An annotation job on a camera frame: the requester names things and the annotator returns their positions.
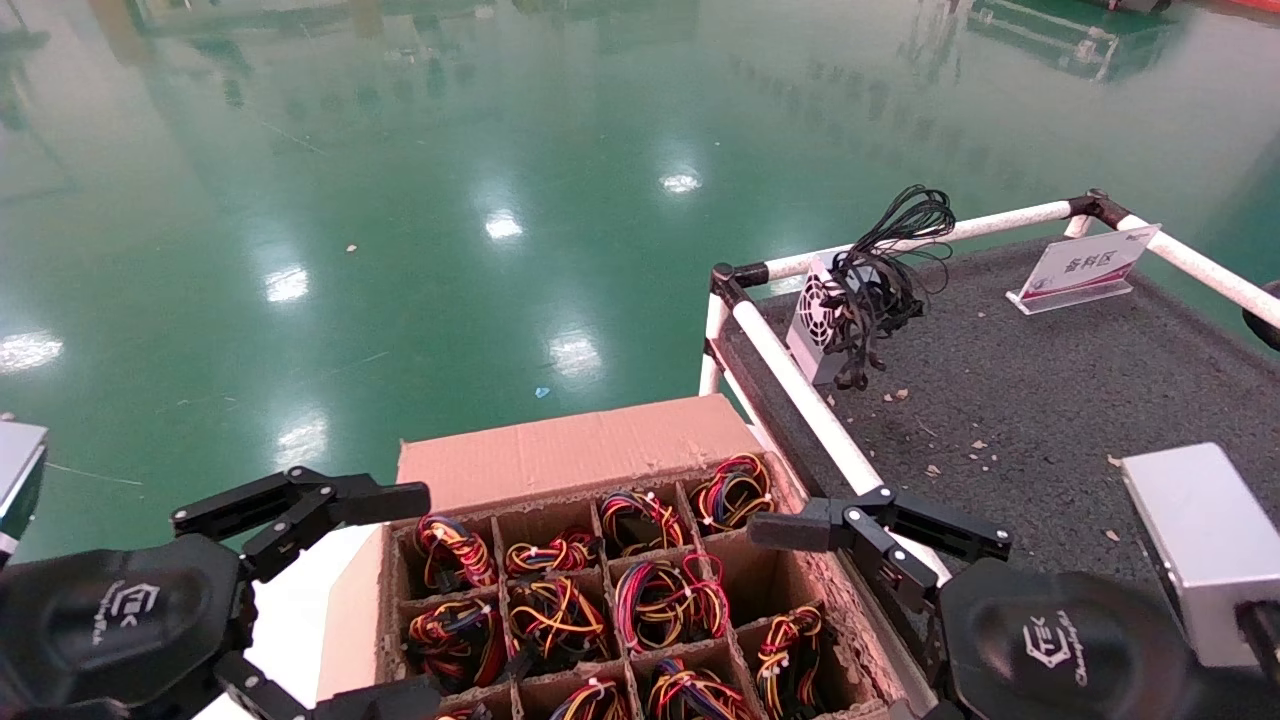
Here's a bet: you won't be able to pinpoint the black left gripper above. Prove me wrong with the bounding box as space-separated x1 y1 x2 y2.
0 465 444 720

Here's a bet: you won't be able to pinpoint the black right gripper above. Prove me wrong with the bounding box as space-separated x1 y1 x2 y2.
747 486 1198 720

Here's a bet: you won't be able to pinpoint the brown cardboard box with dividers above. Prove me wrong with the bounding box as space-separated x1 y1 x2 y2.
315 393 938 720

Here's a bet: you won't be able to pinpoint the clear acrylic sign holder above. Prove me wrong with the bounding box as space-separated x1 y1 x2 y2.
1006 224 1162 317

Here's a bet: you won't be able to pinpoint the black rounded object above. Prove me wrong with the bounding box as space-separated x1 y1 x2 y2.
1242 282 1280 351

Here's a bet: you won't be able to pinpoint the white pipe cart frame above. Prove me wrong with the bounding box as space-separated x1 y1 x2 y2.
698 188 1280 586

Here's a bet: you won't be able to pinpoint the silver power supply black cables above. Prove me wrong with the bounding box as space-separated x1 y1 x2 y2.
785 185 957 391

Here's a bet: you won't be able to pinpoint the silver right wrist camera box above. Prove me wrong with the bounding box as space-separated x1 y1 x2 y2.
1120 442 1280 669

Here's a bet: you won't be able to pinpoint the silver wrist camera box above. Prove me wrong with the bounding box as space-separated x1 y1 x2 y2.
0 420 49 563
1120 442 1280 669

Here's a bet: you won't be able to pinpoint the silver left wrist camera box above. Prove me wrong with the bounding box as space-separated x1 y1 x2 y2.
0 420 49 563

